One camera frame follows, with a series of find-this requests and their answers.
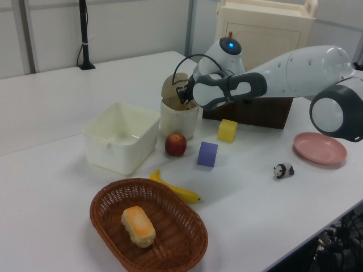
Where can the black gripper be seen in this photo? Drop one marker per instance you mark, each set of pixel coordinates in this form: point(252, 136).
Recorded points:
point(184, 92)

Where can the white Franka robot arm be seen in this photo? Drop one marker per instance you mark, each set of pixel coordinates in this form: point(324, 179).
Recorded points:
point(297, 73)

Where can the small beige flip-lid trash can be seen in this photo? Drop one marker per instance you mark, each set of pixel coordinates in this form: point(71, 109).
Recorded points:
point(178, 122)

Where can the red apple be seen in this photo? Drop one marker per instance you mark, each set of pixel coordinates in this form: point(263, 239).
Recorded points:
point(175, 145)

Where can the yellow cube block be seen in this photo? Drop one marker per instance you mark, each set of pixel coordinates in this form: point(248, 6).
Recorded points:
point(227, 131)

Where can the purple cube block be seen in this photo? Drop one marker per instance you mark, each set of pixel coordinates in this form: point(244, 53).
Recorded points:
point(207, 155)

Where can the dark brown drawer box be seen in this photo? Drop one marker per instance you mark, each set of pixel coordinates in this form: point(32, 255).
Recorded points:
point(255, 113)

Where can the orange box latch strip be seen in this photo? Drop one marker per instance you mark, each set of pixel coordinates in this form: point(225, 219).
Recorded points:
point(231, 34)

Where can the cream plastic tub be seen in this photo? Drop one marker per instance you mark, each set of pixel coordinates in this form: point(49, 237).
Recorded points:
point(122, 153)

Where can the yellow banana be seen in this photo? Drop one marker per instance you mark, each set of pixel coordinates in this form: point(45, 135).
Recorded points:
point(181, 191)

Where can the panda figurine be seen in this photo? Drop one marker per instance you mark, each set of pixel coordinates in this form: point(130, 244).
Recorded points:
point(285, 170)

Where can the golden bread loaf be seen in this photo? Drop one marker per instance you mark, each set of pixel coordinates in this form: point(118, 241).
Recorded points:
point(139, 226)

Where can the pink plate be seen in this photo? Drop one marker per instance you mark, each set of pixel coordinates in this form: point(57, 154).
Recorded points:
point(319, 148)

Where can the brown wicker basket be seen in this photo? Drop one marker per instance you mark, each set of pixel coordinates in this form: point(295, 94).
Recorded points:
point(175, 243)

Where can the black camera stand pole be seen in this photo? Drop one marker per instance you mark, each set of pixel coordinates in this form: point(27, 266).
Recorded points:
point(84, 34)

